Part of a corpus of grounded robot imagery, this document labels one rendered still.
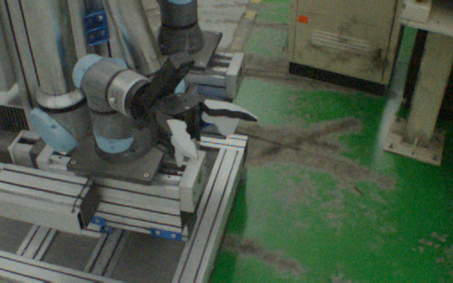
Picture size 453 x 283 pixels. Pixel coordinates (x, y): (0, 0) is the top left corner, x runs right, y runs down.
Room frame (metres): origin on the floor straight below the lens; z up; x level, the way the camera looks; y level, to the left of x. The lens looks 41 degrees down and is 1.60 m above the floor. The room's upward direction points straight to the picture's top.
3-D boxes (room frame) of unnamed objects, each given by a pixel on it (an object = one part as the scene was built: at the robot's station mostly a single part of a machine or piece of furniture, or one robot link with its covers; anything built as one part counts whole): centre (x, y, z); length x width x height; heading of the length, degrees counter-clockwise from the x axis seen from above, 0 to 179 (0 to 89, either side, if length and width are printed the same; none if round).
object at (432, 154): (1.87, -0.89, 0.02); 0.27 x 0.27 x 0.04; 66
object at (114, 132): (0.84, 0.21, 0.94); 0.11 x 0.08 x 0.11; 141
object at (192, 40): (1.50, 0.15, 0.77); 0.15 x 0.15 x 0.10
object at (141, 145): (1.02, 0.26, 0.77); 0.15 x 0.15 x 0.10
